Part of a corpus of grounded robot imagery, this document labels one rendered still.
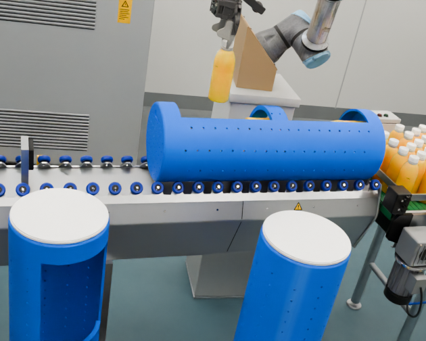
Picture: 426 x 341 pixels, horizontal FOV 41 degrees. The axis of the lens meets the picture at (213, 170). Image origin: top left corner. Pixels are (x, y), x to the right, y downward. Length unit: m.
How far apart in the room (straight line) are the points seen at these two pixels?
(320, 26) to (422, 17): 3.32
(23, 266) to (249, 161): 0.84
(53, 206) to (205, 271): 1.35
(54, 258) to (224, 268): 1.46
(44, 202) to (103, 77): 1.95
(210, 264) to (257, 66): 1.03
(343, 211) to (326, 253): 0.62
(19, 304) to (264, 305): 0.73
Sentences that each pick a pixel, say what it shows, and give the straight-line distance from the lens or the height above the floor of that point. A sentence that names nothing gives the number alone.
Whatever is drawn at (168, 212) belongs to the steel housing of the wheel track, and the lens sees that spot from 2.05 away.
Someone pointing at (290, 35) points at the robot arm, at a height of 1.40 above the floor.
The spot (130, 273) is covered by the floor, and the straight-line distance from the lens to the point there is 3.13.
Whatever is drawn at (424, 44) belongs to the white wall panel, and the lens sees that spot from 5.70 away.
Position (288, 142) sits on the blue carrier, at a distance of 2.06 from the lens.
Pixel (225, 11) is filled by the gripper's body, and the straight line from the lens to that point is 1.83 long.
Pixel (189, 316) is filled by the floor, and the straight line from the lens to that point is 2.93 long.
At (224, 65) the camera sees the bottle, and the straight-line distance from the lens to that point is 1.89.
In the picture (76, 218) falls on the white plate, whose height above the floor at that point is 1.04.
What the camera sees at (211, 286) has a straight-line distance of 3.00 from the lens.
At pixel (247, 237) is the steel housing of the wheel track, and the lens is 2.26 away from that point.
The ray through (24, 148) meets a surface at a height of 1.08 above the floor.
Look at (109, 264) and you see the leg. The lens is 2.18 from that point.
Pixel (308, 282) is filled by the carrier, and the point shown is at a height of 0.97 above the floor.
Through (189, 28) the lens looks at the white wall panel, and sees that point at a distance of 4.89.
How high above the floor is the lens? 1.99
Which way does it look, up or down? 28 degrees down
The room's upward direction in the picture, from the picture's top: 11 degrees clockwise
